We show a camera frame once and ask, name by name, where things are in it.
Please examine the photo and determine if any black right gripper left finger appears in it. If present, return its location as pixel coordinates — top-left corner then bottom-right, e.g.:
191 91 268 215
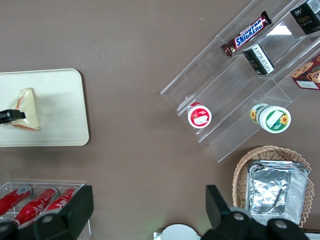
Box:
0 185 95 240

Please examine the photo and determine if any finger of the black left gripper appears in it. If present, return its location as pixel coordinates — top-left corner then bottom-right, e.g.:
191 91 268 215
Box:
0 108 26 125

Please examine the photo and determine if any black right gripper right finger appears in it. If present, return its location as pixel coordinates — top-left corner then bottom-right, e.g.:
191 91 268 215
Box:
203 184 310 240

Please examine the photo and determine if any triangular sandwich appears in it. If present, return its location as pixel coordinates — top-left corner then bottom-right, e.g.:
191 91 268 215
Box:
1 87 42 132

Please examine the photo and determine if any cream plastic tray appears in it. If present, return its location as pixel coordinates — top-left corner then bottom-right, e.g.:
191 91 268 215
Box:
0 68 90 147

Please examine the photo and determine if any woven wicker basket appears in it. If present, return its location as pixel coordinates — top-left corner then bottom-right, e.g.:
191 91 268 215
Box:
232 145 315 228

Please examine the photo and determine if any red cola bottle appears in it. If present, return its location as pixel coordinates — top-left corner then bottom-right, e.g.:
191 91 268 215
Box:
0 186 34 216
12 187 60 227
46 187 77 214

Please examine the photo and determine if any white round disc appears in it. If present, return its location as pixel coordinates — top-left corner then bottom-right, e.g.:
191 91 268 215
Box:
159 223 201 240

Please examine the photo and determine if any clear acrylic bottle box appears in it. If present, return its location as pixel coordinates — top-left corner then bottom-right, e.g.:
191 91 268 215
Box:
0 181 92 238

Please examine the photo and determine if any aluminium foil container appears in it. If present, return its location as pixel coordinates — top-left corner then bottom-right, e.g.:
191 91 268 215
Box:
246 160 311 216
249 167 309 226

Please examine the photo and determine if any red lid yogurt cup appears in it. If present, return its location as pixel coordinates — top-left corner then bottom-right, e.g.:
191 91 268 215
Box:
187 101 213 129

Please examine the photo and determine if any green sunflower lid cup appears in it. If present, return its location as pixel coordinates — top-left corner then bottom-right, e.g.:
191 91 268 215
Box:
249 103 292 135

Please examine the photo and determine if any clear acrylic tiered shelf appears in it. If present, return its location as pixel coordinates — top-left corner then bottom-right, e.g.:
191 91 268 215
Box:
159 0 320 164

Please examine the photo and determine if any small black box white label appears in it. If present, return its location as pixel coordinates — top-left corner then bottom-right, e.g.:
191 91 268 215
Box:
242 42 275 76

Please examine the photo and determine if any red cookie box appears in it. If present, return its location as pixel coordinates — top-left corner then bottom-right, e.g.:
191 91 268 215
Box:
291 52 320 91

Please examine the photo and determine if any Snickers chocolate bar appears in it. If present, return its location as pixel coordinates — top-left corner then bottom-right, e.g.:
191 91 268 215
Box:
220 11 272 59

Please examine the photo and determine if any black Face box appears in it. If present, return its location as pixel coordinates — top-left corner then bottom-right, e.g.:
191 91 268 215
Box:
289 0 320 36

